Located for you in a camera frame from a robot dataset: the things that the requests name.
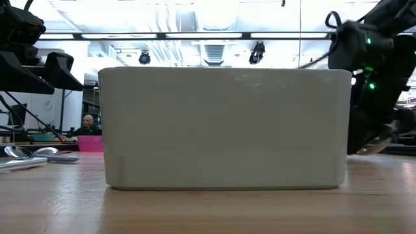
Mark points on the all silver metal spoon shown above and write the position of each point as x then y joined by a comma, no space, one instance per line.
45,150

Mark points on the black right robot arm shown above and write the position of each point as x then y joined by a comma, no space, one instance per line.
357,45

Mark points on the grey plastic bin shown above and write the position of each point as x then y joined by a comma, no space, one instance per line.
224,130

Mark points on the teal box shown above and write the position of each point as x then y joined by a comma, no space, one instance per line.
44,137

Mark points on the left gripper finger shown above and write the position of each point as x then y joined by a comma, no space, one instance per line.
19,81
61,71

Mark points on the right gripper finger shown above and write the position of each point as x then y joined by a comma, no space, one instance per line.
360,133

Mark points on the background black robot arm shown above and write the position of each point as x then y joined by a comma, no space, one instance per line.
48,130

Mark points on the black aluminium table frame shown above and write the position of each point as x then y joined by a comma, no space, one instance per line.
406,149

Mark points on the pink plastic bowl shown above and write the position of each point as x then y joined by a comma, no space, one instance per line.
90,143

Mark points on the black ceiling spotlight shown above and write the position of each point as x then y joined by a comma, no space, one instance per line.
144,58
256,53

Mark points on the black ceiling beam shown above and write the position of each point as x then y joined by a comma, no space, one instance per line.
159,35

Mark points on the black stand pole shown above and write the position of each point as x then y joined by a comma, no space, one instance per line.
62,110

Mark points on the person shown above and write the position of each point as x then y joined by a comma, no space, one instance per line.
87,122

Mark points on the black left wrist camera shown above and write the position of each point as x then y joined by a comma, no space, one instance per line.
22,27

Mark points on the grey ceiling vent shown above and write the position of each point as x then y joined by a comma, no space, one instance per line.
214,52

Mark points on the black computer monitor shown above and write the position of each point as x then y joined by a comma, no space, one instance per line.
18,113

